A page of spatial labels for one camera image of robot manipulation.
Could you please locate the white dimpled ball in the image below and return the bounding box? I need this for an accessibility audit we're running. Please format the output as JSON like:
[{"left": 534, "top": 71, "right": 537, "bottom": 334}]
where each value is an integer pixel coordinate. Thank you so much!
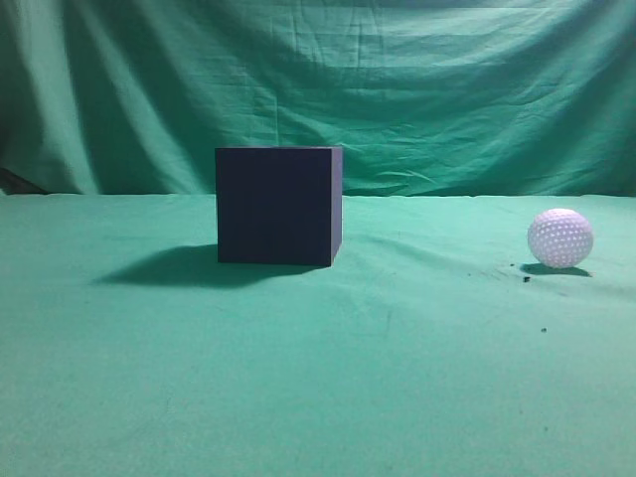
[{"left": 527, "top": 208, "right": 594, "bottom": 269}]

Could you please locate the dark purple foam cube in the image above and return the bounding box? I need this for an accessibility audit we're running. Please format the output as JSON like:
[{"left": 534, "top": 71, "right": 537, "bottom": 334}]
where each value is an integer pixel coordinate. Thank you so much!
[{"left": 215, "top": 146, "right": 344, "bottom": 267}]

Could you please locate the green cloth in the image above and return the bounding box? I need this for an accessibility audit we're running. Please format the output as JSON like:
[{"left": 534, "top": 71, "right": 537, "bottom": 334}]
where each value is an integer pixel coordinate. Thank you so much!
[{"left": 1, "top": 1, "right": 635, "bottom": 476}]

